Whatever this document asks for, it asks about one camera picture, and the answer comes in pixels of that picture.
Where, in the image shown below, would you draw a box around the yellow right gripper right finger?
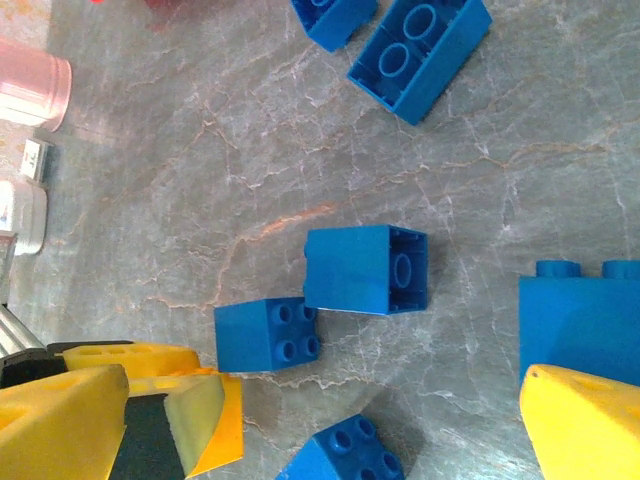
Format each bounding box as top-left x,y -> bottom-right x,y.
518,363 -> 640,480

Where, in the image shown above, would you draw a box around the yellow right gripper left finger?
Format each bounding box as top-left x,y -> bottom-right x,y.
0,363 -> 130,480

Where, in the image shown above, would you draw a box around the blue two-by-two lego brick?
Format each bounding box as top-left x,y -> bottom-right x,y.
214,297 -> 321,374
277,413 -> 406,480
303,224 -> 430,316
292,0 -> 379,54

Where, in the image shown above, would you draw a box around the large blue lego brick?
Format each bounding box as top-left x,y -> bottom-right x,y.
518,259 -> 640,389

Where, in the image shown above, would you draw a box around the blue two-by-four lego brick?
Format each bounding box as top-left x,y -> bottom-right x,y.
347,0 -> 494,126

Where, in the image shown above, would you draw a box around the white rounded object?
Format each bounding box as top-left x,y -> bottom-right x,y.
0,179 -> 49,257

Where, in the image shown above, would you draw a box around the small grey labelled box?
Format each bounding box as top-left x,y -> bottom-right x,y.
20,138 -> 55,182

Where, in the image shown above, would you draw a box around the pink pencil cup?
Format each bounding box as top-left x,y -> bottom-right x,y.
0,38 -> 74,132

